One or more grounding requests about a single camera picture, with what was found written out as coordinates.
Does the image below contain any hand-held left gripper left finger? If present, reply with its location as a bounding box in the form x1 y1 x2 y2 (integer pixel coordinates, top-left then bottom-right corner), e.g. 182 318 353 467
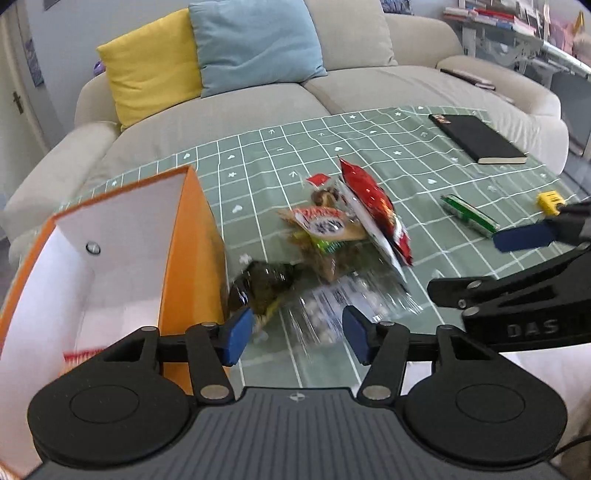
95 308 254 407

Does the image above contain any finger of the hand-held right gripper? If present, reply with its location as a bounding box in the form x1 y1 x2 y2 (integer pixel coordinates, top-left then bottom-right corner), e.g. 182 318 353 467
427 247 591 320
492 198 591 253

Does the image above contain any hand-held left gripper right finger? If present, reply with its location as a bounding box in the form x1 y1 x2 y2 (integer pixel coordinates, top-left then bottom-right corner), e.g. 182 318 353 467
342 305 499 401

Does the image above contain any clear packet of white balls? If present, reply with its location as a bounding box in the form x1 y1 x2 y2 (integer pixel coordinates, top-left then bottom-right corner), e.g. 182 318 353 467
272 270 411 352

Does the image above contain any dark green snack packet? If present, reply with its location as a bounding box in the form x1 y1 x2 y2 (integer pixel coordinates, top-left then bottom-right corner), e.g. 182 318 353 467
227 261 303 319

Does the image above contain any orange cardboard box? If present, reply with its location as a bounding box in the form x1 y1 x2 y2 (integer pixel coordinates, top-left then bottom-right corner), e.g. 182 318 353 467
0 166 228 478

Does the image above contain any orange label snack packet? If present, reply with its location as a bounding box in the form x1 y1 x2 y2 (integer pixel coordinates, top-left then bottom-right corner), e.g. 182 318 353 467
276 205 370 284

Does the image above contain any small yellow block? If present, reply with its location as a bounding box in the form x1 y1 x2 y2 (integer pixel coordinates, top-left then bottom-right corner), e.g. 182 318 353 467
537 189 568 217

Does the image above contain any green striped packet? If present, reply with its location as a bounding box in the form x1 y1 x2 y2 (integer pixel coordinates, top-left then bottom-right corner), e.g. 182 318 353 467
440 194 501 238

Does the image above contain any black notebook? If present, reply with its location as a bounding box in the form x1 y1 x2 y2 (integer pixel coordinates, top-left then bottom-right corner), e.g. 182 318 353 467
428 113 528 165

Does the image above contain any small clear candy packet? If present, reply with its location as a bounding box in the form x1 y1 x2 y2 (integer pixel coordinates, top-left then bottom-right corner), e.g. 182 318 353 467
305 173 345 208

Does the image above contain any red striped snack packet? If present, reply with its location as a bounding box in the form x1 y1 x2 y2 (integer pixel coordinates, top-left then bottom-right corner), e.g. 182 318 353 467
62 348 105 371

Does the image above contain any dark remote control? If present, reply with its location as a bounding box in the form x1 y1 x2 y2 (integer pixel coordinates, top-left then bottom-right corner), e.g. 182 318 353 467
440 68 496 90

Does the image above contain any cluttered shelf with books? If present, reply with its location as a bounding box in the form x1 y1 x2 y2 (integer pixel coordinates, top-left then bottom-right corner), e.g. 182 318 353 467
441 0 591 88

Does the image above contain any green checked tablecloth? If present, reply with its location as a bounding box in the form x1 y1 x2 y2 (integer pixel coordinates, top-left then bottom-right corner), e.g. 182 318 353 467
51 105 591 388

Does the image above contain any stack of books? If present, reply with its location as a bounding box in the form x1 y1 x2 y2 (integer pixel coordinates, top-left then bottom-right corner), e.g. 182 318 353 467
443 4 539 35

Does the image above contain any beige sofa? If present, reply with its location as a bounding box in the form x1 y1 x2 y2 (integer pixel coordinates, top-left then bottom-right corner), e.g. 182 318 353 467
2 0 571 259

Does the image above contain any yellow pillow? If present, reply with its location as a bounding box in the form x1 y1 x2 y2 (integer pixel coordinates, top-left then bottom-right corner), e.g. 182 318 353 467
96 8 204 132

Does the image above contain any light blue pillow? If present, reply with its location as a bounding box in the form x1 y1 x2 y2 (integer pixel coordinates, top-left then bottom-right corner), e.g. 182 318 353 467
188 0 328 99

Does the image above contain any blue wall poster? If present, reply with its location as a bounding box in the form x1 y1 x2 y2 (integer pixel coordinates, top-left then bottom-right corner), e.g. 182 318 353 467
25 39 44 86

